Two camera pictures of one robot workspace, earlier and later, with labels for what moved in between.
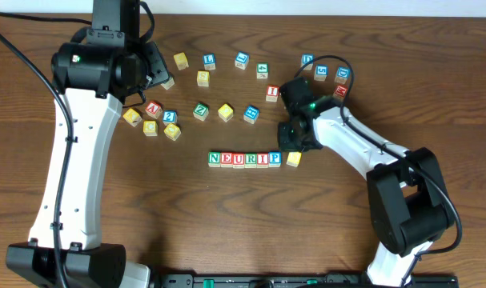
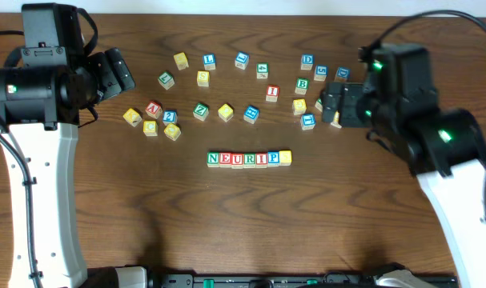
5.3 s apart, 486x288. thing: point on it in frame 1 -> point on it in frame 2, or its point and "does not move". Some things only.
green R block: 250,161 does not move
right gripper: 290,93 -> 339,102
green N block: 214,159 does not move
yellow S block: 294,158 -> 285,158
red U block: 238,161 does not move
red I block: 262,160 does not move
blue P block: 275,158 does not move
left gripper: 157,64 -> 117,70
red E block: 226,159 does not move
